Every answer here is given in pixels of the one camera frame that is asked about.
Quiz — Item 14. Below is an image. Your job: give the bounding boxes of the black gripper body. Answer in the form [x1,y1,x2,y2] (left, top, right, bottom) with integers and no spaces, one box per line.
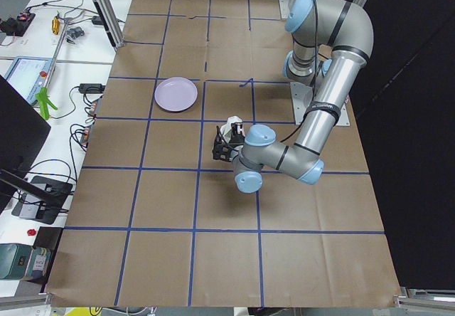
[212,126,245,162]

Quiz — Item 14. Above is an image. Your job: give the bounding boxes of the white cup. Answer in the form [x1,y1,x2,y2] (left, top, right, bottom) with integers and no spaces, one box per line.
[220,115,245,142]

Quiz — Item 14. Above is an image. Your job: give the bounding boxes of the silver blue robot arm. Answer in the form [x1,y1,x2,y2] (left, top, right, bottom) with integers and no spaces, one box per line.
[227,0,374,194]

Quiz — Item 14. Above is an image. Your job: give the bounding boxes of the lilac plate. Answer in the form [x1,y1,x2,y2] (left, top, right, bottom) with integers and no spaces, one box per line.
[154,77,198,112]

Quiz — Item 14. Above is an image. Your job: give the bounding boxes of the brown paper table cover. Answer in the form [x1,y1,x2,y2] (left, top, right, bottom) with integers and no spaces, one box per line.
[47,0,400,307]

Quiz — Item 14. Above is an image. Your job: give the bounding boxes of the black power adapter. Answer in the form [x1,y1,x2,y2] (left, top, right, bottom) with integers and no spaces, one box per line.
[78,83,105,94]

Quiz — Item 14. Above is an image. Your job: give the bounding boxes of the green plastic clamp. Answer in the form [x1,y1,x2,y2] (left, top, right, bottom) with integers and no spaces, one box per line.
[36,87,58,120]

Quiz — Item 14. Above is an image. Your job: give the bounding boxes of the black monitor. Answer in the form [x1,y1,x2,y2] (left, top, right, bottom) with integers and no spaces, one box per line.
[0,75,53,216]

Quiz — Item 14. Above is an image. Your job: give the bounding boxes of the teach pendant tablet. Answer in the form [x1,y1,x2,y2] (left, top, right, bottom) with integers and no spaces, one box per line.
[5,56,51,105]

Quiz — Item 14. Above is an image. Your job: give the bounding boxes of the yellow tool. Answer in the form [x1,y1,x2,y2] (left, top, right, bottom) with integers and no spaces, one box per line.
[51,16,60,35]

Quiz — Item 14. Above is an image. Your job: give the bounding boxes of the green grey box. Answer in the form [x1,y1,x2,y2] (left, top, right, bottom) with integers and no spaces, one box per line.
[1,243,51,280]

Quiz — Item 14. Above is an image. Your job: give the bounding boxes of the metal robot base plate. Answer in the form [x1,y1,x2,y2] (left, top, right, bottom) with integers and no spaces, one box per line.
[289,82,350,127]

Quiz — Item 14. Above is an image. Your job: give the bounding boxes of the aluminium frame post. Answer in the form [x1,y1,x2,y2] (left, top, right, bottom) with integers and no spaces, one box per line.
[92,0,124,49]

